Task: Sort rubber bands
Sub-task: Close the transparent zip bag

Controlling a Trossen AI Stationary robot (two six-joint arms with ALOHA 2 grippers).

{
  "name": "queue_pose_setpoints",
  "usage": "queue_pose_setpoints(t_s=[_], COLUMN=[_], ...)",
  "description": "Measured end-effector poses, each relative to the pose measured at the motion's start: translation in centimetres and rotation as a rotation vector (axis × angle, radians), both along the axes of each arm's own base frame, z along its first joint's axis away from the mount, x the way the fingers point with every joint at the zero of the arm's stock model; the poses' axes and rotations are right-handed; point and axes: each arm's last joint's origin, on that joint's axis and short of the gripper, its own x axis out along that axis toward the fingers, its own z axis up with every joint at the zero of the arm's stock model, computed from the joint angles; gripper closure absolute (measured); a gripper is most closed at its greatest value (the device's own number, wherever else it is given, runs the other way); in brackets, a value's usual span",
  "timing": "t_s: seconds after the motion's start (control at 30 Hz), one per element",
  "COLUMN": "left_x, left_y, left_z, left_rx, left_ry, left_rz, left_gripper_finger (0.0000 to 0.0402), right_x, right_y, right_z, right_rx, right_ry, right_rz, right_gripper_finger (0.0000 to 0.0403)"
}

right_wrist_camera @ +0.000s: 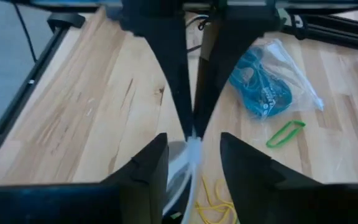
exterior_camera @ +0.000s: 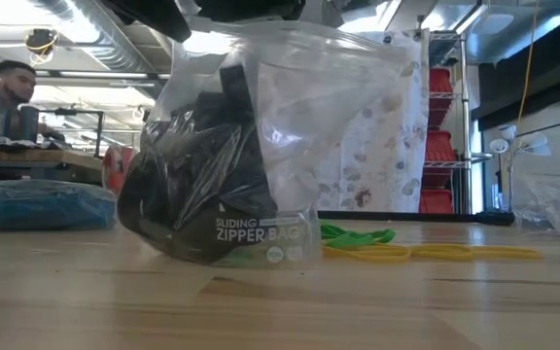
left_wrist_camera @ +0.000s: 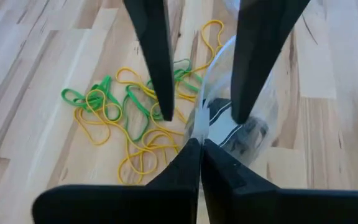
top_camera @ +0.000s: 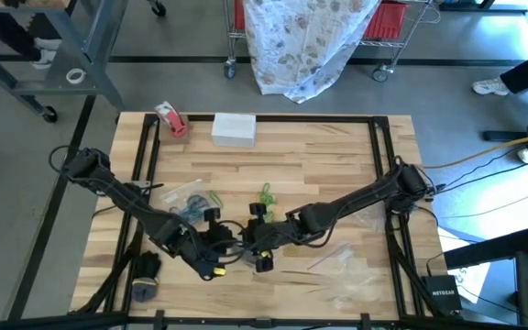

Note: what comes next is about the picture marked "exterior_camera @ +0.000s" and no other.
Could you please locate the workbench with grey frame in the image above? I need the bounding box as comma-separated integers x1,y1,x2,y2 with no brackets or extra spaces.
0,147,105,184

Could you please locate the ceiling device with yellow cable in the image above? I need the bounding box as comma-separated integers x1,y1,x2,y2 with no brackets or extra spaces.
22,27,60,55

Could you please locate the thin green rubber band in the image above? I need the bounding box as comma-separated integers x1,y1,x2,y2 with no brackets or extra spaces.
319,221,355,241

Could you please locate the red tape dispenser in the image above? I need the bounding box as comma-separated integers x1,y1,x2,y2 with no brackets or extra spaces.
101,144,138,195

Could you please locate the person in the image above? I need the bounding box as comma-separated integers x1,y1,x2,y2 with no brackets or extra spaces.
0,59,66,147

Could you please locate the grey ceiling pipe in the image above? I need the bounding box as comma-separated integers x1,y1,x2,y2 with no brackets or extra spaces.
0,66,170,83

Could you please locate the black cylinder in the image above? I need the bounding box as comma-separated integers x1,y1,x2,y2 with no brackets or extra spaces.
18,105,42,143
0,109,14,147

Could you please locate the black aluminium table frame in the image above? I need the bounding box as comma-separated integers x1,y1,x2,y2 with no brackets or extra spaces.
317,209,516,228

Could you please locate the clear plastic zip bag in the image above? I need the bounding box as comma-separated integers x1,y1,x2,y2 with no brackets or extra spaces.
0,179,119,232
117,17,410,269
509,167,560,243

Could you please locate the dark navy rubber band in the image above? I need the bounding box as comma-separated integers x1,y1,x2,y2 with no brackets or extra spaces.
138,213,242,266

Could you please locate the white flower-shaped lamp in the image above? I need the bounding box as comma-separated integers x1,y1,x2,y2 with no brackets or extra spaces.
488,123,553,210

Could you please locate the thin yellow rubber band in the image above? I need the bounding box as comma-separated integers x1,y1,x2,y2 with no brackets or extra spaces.
408,243,544,263
322,244,413,264

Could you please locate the silver ceiling duct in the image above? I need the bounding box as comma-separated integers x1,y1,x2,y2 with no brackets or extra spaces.
464,0,560,67

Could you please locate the red plastic bin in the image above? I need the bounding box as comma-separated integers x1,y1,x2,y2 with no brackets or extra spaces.
420,129,458,189
428,67,456,130
418,188,455,215

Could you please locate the wide green rubber band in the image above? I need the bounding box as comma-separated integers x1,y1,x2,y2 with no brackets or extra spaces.
323,227,397,250

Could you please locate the black metal stand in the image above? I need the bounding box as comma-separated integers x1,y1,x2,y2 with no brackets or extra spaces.
38,107,106,158

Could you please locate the yellow cable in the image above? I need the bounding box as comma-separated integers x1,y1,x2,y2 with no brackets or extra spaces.
515,0,541,135

